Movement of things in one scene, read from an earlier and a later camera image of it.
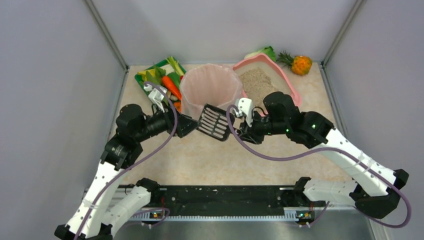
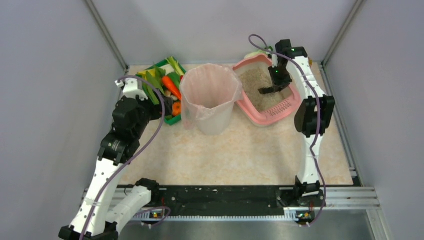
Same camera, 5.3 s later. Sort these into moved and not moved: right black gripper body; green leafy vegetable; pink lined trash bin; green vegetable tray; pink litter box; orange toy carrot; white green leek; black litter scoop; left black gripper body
Moved: left black gripper body; right black gripper body; black litter scoop
Not moved: white green leek; pink lined trash bin; green vegetable tray; pink litter box; orange toy carrot; green leafy vegetable
